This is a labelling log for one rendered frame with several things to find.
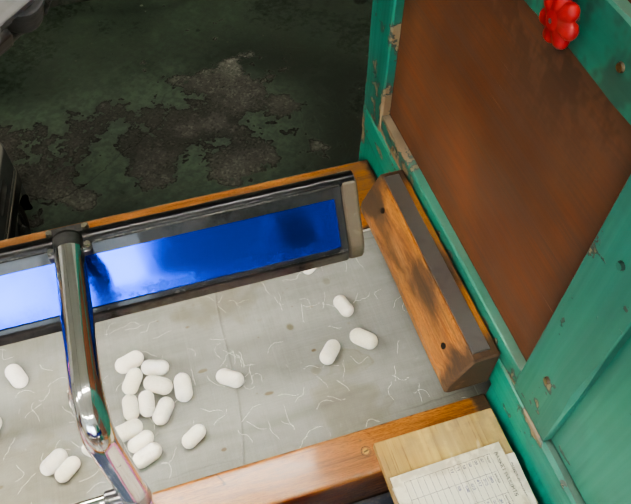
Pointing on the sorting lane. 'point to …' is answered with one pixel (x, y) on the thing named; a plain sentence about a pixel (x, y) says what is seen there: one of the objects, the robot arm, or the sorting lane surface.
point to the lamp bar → (175, 256)
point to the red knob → (560, 22)
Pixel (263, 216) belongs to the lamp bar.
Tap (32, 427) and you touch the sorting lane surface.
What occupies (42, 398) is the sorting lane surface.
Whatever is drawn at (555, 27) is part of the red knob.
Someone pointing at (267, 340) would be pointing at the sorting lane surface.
